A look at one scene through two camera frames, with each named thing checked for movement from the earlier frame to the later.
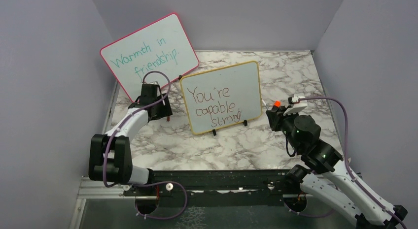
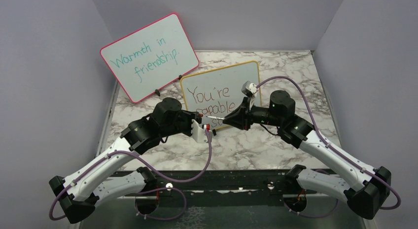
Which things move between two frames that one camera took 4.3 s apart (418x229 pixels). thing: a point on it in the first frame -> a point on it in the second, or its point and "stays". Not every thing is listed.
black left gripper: x=165 y=110 -> x=190 y=115
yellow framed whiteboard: x=221 y=97 stays
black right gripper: x=276 y=115 -> x=241 y=117
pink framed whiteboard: x=164 y=45 stays
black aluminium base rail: x=167 y=183 stays
